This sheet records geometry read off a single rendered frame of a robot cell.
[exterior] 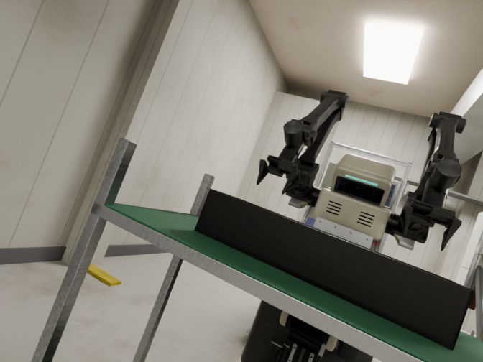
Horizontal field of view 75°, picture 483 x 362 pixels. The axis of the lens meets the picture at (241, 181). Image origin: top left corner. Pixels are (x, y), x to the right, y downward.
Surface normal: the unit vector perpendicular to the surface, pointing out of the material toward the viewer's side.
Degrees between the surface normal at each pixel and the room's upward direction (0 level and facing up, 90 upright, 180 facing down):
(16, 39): 90
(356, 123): 90
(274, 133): 90
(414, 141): 90
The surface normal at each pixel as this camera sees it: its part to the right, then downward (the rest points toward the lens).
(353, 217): -0.41, -0.04
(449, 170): -0.16, -0.58
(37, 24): 0.87, 0.31
